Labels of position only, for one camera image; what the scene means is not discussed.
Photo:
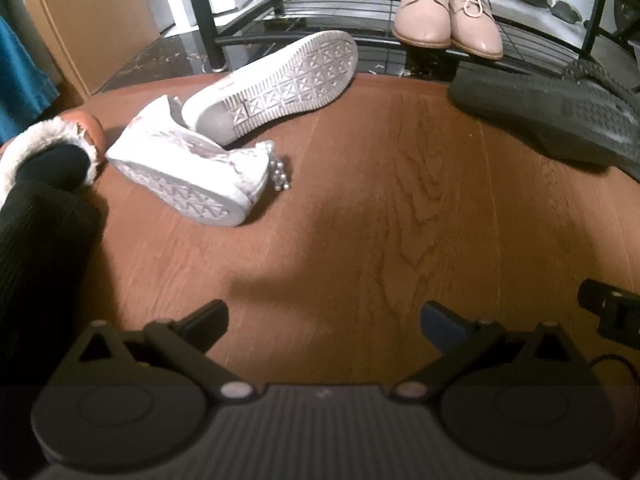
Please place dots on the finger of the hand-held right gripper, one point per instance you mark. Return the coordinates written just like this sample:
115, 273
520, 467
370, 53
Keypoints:
592, 294

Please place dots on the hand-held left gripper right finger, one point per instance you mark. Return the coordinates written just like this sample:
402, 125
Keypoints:
440, 320

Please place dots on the brown fur-lined slipper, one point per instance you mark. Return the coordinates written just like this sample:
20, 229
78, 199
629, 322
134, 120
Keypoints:
30, 142

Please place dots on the teal hanging cloth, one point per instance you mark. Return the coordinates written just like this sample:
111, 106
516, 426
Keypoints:
20, 85

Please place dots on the black metal shoe rack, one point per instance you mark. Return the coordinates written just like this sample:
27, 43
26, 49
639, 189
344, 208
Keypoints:
201, 10

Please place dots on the person's left leg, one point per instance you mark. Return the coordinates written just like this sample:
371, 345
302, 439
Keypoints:
40, 225

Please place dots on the pink lace-up shoe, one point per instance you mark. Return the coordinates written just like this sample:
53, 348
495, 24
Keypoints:
422, 15
475, 30

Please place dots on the wooden cabinet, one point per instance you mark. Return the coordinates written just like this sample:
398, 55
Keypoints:
100, 10

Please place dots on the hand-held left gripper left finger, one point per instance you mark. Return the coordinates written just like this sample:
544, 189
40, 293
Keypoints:
207, 317

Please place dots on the white studded sneaker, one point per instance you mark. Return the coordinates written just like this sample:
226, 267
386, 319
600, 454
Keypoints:
280, 85
175, 155

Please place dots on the black knit shoe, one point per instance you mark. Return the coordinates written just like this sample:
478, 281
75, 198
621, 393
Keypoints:
540, 105
600, 77

